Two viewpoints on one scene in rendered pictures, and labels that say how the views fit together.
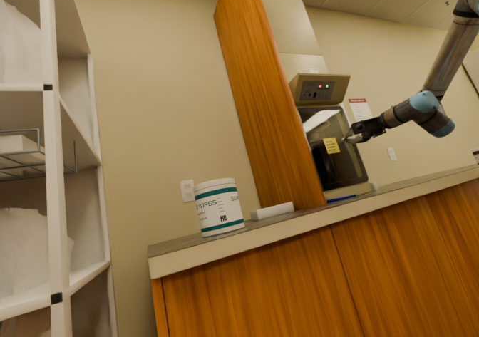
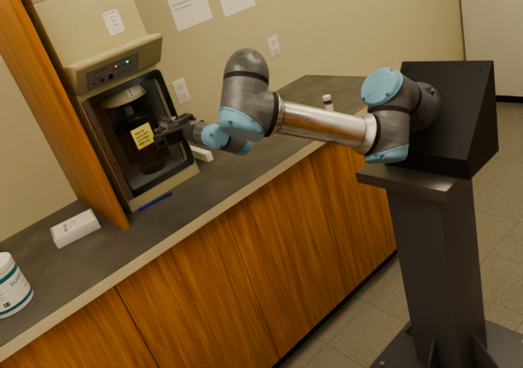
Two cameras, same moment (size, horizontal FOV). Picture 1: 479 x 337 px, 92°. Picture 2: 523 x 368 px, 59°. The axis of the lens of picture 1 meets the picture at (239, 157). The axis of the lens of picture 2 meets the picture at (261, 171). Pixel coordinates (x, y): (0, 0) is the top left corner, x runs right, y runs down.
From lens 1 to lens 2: 1.09 m
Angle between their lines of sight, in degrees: 40
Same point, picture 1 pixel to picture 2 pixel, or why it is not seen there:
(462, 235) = (258, 229)
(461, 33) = not seen: hidden behind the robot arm
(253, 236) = (34, 330)
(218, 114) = not seen: outside the picture
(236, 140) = (12, 99)
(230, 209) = (12, 294)
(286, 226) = (65, 310)
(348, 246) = (132, 292)
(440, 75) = not seen: hidden behind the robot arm
